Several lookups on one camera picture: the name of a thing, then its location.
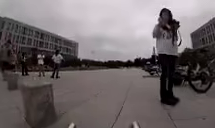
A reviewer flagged row of trees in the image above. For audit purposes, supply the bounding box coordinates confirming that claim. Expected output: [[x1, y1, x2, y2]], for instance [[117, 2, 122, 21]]
[[63, 56, 156, 69]]

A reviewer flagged grey concrete slab pavement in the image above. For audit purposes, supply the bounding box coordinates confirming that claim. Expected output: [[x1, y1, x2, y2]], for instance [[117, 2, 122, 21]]
[[0, 66, 215, 128]]

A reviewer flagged row of parked bicycles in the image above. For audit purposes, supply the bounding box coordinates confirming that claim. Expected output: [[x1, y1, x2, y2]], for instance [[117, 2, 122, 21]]
[[143, 61, 188, 86]]

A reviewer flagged distant tower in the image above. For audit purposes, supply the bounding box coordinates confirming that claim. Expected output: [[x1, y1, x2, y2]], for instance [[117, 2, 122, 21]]
[[151, 46, 157, 57]]

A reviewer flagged person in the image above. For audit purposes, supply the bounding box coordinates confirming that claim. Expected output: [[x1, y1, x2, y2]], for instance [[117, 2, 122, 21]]
[[152, 7, 183, 107], [0, 39, 18, 81], [50, 49, 65, 80], [36, 51, 47, 78], [19, 52, 30, 77]]

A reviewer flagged robot's own part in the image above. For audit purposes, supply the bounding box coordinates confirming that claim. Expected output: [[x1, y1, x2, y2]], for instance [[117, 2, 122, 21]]
[[131, 121, 140, 128], [67, 122, 77, 128]]

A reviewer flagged long grey building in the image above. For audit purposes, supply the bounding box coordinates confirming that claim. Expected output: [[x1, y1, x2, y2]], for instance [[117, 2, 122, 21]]
[[0, 9, 79, 68]]

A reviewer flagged concrete block bollard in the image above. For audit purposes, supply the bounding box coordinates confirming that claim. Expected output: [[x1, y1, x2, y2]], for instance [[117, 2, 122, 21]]
[[6, 72, 21, 91], [19, 80, 58, 128]]

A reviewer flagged bush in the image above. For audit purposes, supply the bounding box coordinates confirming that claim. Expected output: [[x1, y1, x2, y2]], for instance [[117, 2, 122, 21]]
[[177, 46, 215, 68]]

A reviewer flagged dark bicycle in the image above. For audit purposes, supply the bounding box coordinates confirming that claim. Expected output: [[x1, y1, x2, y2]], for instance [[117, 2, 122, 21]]
[[186, 54, 215, 94]]

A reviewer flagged grey building with windows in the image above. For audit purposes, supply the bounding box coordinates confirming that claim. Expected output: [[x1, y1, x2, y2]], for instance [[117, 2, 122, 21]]
[[190, 13, 215, 51]]

